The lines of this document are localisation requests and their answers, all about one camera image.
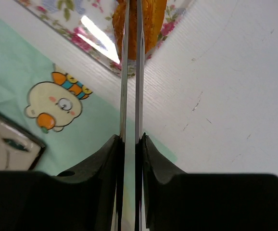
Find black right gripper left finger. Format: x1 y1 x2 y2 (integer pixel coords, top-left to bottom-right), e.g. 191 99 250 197
0 135 124 231

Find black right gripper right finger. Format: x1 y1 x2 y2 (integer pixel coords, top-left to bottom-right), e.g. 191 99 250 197
135 135 278 231

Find brown oblong bread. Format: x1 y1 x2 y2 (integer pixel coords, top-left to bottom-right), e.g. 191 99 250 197
112 0 167 60

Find metal kitchen tongs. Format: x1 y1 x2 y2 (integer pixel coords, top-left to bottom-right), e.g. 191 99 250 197
113 0 153 231

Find square floral ceramic plate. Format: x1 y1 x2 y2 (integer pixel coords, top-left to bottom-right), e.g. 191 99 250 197
0 112 47 171

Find light green placemat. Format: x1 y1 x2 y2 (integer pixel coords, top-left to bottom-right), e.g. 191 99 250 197
0 7 179 176

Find floral rectangular tray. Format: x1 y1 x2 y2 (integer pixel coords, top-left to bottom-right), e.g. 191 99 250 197
20 0 191 75

